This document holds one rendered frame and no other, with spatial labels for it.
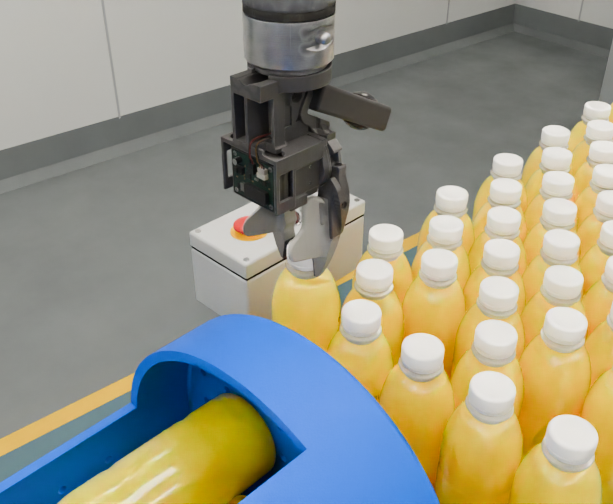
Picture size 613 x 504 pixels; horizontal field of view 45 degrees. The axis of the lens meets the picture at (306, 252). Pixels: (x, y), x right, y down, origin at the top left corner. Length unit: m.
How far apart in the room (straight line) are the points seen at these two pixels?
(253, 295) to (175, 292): 1.81
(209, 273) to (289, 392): 0.43
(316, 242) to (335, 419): 0.26
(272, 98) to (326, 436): 0.28
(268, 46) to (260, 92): 0.04
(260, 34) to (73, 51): 2.90
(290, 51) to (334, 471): 0.32
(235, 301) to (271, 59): 0.34
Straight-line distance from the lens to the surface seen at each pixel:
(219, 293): 0.88
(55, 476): 0.63
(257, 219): 0.72
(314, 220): 0.68
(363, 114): 0.70
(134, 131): 3.71
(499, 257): 0.83
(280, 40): 0.60
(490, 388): 0.66
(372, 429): 0.48
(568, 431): 0.65
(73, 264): 2.88
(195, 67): 3.81
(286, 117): 0.64
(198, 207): 3.13
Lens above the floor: 1.56
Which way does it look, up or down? 34 degrees down
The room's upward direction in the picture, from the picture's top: straight up
